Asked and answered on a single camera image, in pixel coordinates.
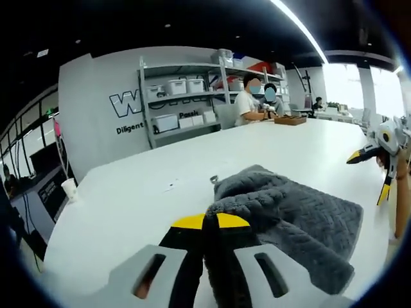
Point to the grey fluffy towel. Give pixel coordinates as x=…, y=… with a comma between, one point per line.
x=295, y=211

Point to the person's left hand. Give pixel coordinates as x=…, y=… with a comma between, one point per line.
x=142, y=288

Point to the person's right hand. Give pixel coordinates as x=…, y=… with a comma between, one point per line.
x=402, y=165

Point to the brown wooden tray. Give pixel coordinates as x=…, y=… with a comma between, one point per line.
x=290, y=121

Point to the black curved stand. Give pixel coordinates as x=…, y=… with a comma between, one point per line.
x=305, y=86

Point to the white paper cup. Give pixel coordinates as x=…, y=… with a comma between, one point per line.
x=69, y=191

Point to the ceiling light strip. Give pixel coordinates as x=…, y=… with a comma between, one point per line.
x=302, y=29

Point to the grey chair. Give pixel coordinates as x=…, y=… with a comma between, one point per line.
x=224, y=117

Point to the large white storage box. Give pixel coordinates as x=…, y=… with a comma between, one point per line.
x=165, y=123

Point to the small white box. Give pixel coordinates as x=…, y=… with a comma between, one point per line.
x=185, y=122
x=197, y=120

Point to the black monitor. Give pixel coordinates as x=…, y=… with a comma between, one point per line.
x=45, y=158

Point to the grey metal shelf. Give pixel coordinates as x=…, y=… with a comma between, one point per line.
x=205, y=102

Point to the pink flag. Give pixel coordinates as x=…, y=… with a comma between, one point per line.
x=57, y=128

